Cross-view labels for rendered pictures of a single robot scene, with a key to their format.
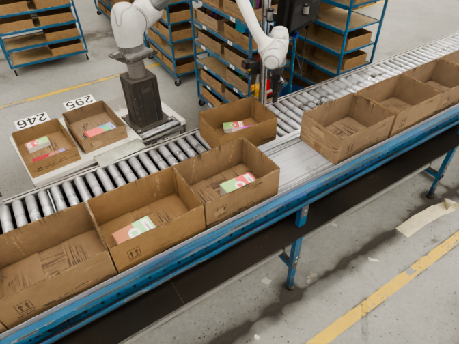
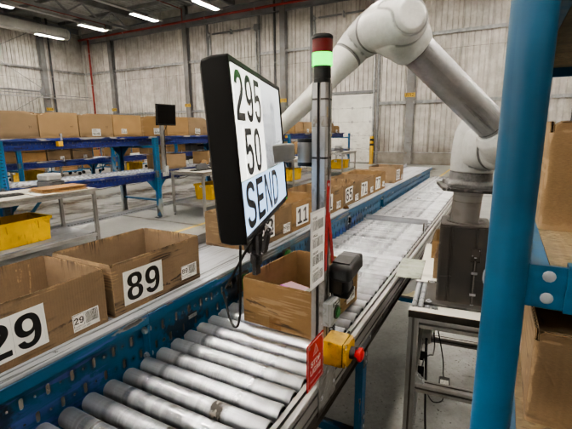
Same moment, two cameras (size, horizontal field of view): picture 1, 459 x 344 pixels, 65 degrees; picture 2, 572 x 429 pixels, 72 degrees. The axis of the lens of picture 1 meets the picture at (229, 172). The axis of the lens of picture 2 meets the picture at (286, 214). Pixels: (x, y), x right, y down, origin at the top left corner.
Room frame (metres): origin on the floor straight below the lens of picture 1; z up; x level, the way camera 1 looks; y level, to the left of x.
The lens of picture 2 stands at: (3.06, -0.84, 1.43)
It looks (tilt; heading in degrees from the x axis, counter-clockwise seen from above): 12 degrees down; 150
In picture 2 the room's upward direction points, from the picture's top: 1 degrees counter-clockwise
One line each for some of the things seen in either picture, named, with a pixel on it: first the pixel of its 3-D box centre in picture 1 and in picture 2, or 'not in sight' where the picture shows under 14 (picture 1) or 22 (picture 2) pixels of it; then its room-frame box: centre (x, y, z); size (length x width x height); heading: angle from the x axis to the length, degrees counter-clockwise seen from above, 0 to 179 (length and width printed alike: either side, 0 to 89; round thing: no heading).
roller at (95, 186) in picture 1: (102, 201); (363, 253); (1.33, 0.68, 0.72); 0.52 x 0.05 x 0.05; 32
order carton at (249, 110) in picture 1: (237, 125); (303, 288); (1.84, -0.06, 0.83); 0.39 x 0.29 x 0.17; 118
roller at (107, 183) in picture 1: (114, 196); (359, 255); (1.37, 0.63, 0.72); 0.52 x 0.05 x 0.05; 32
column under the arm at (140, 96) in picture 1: (142, 97); (461, 259); (2.08, 0.56, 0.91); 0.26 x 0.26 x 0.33; 37
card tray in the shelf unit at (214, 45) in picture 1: (222, 38); not in sight; (3.37, 0.03, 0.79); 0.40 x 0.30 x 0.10; 33
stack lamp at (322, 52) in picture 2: not in sight; (322, 53); (2.22, -0.24, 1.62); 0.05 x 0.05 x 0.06
